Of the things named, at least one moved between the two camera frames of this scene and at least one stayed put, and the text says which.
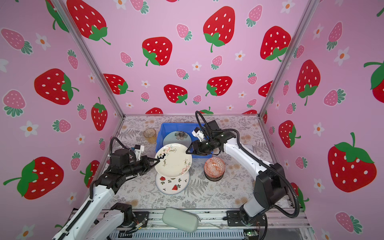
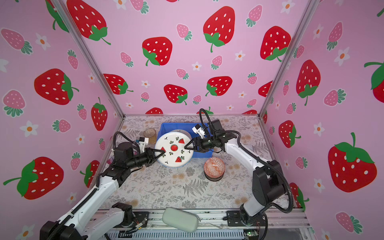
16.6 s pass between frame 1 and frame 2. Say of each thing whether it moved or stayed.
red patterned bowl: stayed
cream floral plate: moved
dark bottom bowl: stayed
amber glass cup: stayed
